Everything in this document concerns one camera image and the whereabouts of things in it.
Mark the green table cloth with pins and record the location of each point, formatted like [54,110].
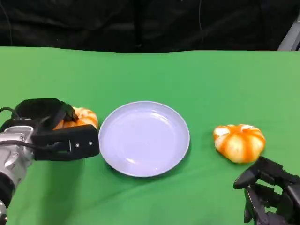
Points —
[150,77]

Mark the lilac plate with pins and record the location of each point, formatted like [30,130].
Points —
[145,138]

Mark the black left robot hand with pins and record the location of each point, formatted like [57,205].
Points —
[39,109]

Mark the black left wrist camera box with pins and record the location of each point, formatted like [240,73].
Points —
[70,145]

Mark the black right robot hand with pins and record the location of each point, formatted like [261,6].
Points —
[290,194]

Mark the orange white toy bread roll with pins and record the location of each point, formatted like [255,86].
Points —
[86,117]
[239,143]

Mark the grey metal frame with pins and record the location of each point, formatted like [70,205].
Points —
[293,37]

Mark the black backdrop curtain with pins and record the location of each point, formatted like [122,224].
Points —
[93,23]

